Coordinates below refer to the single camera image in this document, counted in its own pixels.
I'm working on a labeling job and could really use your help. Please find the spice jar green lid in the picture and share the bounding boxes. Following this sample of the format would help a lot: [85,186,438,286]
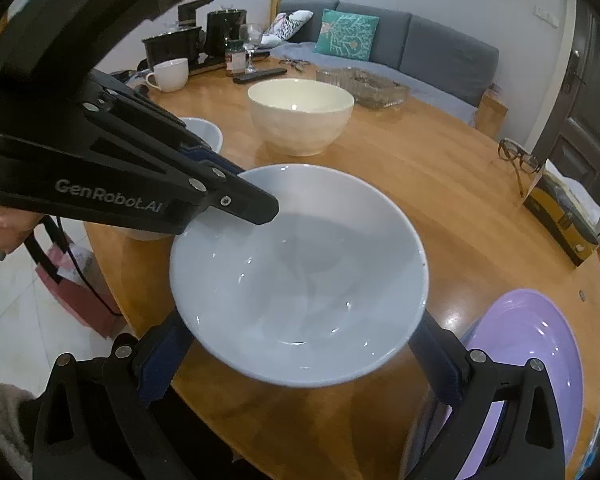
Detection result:
[225,39,247,76]

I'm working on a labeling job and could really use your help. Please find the white mug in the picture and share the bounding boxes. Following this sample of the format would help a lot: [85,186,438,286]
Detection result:
[145,58,189,92]

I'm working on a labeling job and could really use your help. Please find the small white bowl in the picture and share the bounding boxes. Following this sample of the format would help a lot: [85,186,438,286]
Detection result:
[181,117,224,153]

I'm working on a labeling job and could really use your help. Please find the wine glass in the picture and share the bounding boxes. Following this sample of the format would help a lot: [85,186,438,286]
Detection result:
[239,23,263,74]

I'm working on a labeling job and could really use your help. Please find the glass ashtray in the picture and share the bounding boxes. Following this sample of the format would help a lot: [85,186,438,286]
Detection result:
[316,67,411,110]

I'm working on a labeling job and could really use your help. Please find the dark brown door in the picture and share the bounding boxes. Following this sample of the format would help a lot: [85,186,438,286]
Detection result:
[533,0,600,206]

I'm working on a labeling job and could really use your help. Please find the key ring with keys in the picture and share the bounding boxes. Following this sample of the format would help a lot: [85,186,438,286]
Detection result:
[278,56,312,74]

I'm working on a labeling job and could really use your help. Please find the white patterned cushion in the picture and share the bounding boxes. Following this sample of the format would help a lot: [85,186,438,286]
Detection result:
[260,10,313,49]

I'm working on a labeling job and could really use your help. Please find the wooden side table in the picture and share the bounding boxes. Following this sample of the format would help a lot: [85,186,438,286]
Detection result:
[475,89,508,139]

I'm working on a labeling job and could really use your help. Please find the grey sofa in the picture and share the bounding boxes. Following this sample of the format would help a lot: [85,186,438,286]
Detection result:
[272,0,500,126]

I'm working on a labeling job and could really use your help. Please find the white ceramic bowl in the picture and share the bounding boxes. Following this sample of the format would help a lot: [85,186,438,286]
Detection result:
[169,164,429,388]

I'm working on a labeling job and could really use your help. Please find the tissue box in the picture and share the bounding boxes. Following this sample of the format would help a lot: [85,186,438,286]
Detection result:
[524,165,598,266]

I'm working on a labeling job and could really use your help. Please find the cream ceramic bowl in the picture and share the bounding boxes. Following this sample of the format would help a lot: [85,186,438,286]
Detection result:
[247,78,355,157]

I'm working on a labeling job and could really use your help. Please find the person left hand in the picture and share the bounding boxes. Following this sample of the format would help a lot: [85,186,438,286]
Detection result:
[0,206,43,255]

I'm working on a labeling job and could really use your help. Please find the tortoiseshell eyeglasses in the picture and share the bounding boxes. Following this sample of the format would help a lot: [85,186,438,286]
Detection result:
[498,138,541,197]

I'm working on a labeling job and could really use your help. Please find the teal patterned cushion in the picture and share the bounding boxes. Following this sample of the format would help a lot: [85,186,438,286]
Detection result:
[314,10,379,61]

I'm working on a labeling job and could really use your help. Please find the black remote control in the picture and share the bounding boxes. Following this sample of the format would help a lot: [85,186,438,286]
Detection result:
[233,67,287,84]

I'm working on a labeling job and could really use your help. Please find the purple ceramic plate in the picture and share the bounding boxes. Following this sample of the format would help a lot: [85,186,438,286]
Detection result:
[398,287,586,480]

